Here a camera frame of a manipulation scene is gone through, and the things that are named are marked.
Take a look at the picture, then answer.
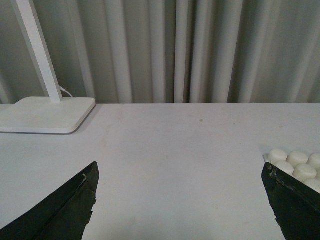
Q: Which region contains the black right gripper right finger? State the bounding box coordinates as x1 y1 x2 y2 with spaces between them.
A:
261 162 320 240

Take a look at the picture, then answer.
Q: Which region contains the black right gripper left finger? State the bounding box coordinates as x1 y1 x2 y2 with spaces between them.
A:
0 161 99 240

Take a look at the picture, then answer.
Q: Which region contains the white desk lamp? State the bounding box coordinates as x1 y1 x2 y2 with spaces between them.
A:
0 0 96 135

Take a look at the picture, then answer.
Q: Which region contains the grey pleated curtain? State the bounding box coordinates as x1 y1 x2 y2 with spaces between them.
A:
0 0 320 105

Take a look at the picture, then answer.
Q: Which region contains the white studded base plate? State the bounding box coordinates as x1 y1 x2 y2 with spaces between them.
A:
263 148 320 193

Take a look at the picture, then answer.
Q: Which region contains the white lamp cable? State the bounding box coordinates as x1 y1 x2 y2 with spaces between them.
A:
58 85 74 98

